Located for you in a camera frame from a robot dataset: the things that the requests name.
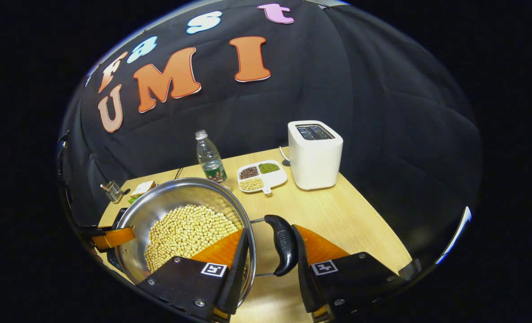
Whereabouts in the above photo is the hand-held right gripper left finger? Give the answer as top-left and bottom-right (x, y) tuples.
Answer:
(136, 228), (251, 323)

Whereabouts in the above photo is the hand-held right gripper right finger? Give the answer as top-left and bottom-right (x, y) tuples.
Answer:
(292, 224), (406, 323)

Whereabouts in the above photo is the black induction cooktop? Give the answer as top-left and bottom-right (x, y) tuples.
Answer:
(106, 206), (128, 272)

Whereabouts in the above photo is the steel pot with black handles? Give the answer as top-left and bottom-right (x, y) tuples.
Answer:
(113, 177), (299, 311)

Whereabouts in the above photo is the small glass jar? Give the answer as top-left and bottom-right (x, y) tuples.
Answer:
(100, 180), (126, 204)

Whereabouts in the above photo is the plate with sandwich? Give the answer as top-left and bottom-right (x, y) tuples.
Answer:
(128, 180), (158, 203)

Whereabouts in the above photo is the pile of yellow soybeans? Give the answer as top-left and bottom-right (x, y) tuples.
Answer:
(144, 205), (244, 273)

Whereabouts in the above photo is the clear plastic water bottle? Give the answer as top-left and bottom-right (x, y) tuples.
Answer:
(195, 130), (228, 184)

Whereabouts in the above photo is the white toaster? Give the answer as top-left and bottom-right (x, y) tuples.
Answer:
(287, 120), (344, 191)

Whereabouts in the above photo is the white divided plate of beans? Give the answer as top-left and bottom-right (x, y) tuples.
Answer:
(237, 159), (288, 195)

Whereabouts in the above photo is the black backdrop cloth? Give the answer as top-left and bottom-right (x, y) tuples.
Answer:
(57, 0), (482, 270)

